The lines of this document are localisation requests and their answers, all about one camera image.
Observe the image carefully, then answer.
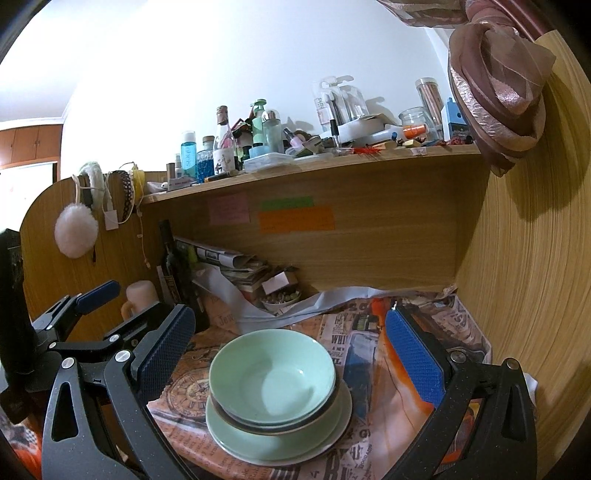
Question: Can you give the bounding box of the white round plate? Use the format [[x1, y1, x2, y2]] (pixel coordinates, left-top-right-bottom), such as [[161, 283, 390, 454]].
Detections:
[[239, 382, 355, 468]]

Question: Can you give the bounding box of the green sticky note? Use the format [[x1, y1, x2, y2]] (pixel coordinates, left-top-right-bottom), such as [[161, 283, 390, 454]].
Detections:
[[260, 196, 315, 211]]

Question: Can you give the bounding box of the wooden shelf board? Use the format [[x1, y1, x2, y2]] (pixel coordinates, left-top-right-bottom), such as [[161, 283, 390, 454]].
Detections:
[[142, 144, 482, 205]]

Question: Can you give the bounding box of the cream mug with handle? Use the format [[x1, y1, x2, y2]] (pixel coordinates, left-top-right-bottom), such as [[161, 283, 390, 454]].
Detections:
[[120, 280, 159, 320]]

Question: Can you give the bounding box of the newspaper print table mat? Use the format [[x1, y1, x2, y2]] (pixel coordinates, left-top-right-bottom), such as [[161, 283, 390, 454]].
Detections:
[[147, 285, 493, 480]]

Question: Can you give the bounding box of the long white paper strip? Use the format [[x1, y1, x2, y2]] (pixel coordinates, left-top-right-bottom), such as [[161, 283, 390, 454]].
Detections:
[[191, 265, 457, 334]]

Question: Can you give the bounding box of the pale green bowl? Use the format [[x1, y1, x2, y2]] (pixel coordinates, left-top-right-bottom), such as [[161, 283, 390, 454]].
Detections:
[[208, 329, 337, 425]]

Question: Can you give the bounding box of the pink brown fabric scarf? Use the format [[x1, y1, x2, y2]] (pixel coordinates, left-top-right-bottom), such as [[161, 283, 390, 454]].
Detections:
[[448, 22, 556, 177]]

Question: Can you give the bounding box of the orange sticky note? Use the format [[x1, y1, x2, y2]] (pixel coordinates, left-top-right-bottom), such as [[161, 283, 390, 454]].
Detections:
[[257, 206, 335, 234]]

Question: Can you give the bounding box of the pink sticky note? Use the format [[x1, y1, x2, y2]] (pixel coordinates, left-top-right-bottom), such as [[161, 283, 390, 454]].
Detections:
[[207, 193, 249, 226]]

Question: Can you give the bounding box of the white fluffy pompom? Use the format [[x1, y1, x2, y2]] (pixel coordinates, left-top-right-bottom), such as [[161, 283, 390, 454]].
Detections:
[[54, 203, 99, 259]]

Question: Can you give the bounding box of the clear glass jar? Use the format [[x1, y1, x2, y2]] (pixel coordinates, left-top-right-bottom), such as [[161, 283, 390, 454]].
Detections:
[[399, 106, 439, 143]]

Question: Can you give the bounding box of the pale green round plate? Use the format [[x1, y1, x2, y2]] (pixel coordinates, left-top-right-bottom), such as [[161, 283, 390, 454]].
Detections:
[[205, 380, 353, 467]]

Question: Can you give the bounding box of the blue liquid bottle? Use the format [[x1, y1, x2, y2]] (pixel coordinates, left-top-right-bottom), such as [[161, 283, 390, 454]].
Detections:
[[180, 132, 197, 179]]

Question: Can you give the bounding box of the dark wine bottle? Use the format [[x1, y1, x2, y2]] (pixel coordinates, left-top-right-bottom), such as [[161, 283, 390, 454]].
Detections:
[[159, 220, 209, 333]]

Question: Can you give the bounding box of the stack of papers and magazines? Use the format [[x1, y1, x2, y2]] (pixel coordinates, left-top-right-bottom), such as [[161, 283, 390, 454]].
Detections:
[[174, 237, 302, 301]]

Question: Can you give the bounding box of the small bowl of beads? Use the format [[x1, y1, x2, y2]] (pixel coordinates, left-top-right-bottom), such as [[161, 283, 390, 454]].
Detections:
[[262, 289, 301, 313]]

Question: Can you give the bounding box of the small white paper box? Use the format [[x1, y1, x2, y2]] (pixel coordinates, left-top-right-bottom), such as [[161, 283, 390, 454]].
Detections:
[[262, 271, 298, 295]]

